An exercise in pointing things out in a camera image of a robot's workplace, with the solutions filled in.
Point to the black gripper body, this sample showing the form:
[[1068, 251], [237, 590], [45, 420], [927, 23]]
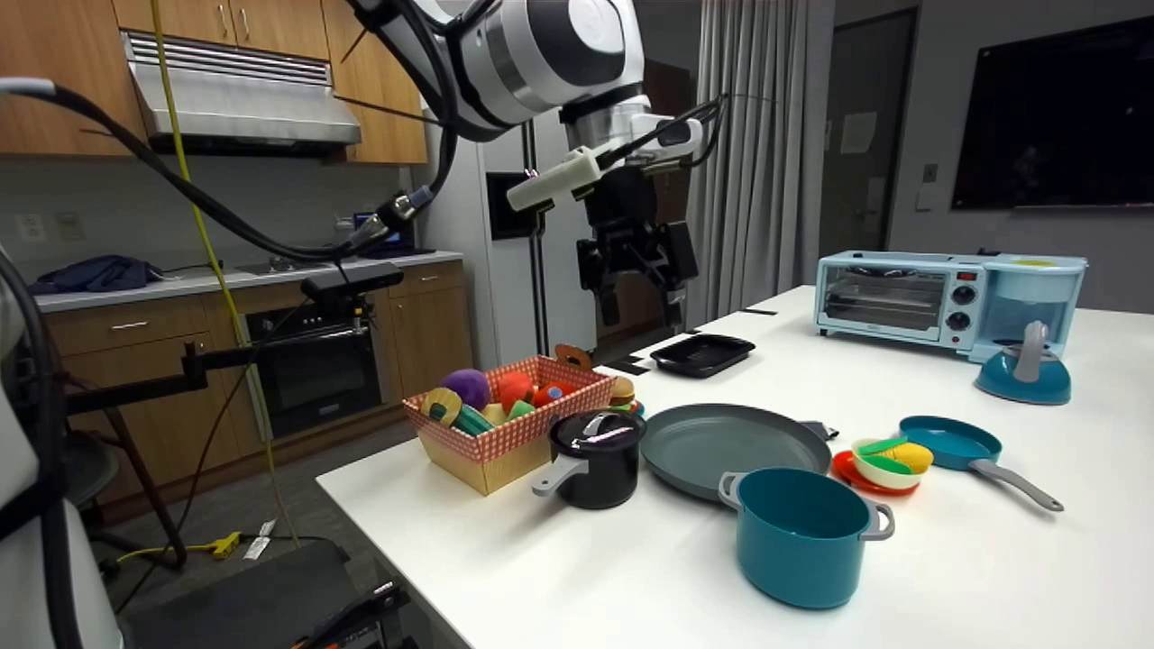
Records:
[[638, 227]]

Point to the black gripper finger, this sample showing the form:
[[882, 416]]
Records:
[[642, 305], [676, 309]]

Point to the smoked glass pot lid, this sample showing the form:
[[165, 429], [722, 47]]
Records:
[[596, 433]]

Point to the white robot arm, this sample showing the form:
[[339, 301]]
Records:
[[516, 54]]

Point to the burger plush toy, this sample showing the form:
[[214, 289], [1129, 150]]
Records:
[[621, 398]]

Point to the orange-red plush toy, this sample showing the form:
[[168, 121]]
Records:
[[545, 393]]

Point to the red plush toy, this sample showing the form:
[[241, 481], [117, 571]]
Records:
[[514, 386]]

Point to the green plush toy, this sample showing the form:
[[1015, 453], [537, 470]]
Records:
[[520, 412]]

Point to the purple plush toy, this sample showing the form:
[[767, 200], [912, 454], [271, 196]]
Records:
[[471, 386]]

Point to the striped watermelon plush toy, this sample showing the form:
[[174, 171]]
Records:
[[473, 420]]

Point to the yellow plush toy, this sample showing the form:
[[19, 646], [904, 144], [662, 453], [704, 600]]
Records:
[[440, 404]]

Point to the teal toy kettle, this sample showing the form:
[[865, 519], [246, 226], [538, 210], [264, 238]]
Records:
[[1027, 373]]

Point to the black grill tray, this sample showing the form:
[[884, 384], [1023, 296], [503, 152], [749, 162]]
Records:
[[704, 353]]

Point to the metal stand pole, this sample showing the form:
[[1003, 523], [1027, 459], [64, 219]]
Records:
[[538, 289]]

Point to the grey curtain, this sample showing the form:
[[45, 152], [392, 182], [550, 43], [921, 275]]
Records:
[[760, 155]]

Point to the large grey frying pan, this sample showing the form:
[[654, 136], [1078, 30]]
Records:
[[735, 454]]

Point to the red checkered basket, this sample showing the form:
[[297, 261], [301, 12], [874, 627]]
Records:
[[505, 454]]

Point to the wooden base cabinets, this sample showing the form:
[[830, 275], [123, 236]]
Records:
[[426, 337]]

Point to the light blue toaster oven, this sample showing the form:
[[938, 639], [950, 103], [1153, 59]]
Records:
[[938, 301]]

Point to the teal mug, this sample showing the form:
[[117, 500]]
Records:
[[805, 542]]

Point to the small teal frying pan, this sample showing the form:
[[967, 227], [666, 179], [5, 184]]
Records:
[[957, 441]]

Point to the black built-in oven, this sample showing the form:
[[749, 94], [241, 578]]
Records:
[[315, 373]]

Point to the white range hood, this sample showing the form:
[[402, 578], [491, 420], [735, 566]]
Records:
[[241, 94]]

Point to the blue cloth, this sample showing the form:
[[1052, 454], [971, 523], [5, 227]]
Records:
[[94, 275]]

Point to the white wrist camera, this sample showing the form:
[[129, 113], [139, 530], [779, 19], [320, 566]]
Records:
[[553, 182]]

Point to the black wall television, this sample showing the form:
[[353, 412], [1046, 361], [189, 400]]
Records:
[[1058, 113]]

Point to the wooden wall cabinets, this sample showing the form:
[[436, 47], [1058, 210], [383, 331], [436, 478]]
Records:
[[58, 75]]

